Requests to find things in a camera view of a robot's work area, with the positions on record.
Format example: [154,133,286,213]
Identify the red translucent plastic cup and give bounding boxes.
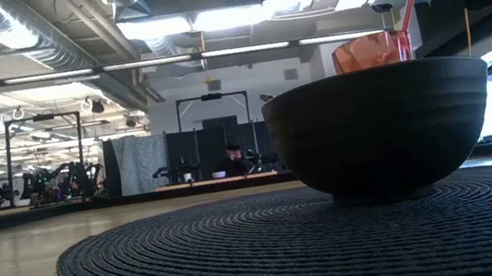
[328,26,415,77]

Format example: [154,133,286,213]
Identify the dark grey ribbed bowl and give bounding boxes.
[256,46,492,222]

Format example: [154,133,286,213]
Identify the ceiling light tube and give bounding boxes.
[103,50,194,76]
[199,36,292,63]
[298,23,386,51]

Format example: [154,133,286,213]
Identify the grey curtain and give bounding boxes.
[98,129,176,200]

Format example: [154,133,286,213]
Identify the black partition panels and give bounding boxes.
[162,107,283,187]

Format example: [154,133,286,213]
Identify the seated person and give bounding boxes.
[219,141,253,179]

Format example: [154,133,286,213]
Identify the round dark woven placemat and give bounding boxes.
[49,152,492,276]

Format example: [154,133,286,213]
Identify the black gantry frame with camera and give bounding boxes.
[173,86,253,135]

